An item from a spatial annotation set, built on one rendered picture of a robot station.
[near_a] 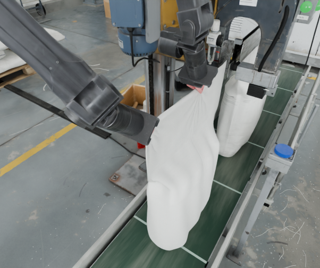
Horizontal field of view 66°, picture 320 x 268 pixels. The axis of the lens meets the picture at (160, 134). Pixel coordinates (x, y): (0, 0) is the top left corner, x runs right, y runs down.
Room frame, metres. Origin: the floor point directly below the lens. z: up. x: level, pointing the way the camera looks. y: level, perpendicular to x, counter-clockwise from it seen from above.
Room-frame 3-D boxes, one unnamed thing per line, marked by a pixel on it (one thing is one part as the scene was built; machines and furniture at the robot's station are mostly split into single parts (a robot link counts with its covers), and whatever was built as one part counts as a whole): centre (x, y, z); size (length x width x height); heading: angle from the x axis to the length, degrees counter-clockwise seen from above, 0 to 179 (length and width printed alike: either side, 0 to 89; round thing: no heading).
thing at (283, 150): (0.63, -0.44, 0.84); 0.06 x 0.06 x 0.02
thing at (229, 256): (0.63, -0.44, 0.01); 0.09 x 0.09 x 0.02; 56
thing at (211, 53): (0.87, -0.19, 1.11); 0.03 x 0.03 x 0.06
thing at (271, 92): (0.82, -0.39, 0.98); 0.09 x 0.05 x 0.05; 56
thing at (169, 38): (0.64, -0.05, 1.24); 0.11 x 0.09 x 0.12; 54
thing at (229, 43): (0.91, -0.26, 1.08); 0.03 x 0.01 x 0.13; 56
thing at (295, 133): (1.19, -0.85, 0.54); 1.05 x 0.02 x 0.41; 146
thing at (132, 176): (1.27, 0.08, 0.10); 0.50 x 0.42 x 0.20; 146
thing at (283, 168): (0.63, -0.44, 0.81); 0.08 x 0.08 x 0.06; 56
